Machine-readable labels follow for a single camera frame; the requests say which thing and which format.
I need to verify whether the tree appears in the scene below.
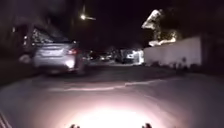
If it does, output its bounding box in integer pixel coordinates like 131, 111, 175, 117
141, 8, 188, 48

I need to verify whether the vehicle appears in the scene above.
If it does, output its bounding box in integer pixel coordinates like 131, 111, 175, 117
120, 49, 145, 65

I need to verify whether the street lamp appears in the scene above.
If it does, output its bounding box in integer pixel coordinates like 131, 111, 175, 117
79, 13, 97, 22

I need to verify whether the grey asphalt road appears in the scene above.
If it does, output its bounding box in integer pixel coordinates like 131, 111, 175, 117
0, 61, 224, 128

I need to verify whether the silver car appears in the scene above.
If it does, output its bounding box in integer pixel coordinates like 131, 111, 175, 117
31, 40, 87, 75

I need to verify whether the pale wall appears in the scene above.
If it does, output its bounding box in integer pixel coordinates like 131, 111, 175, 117
143, 35, 203, 68

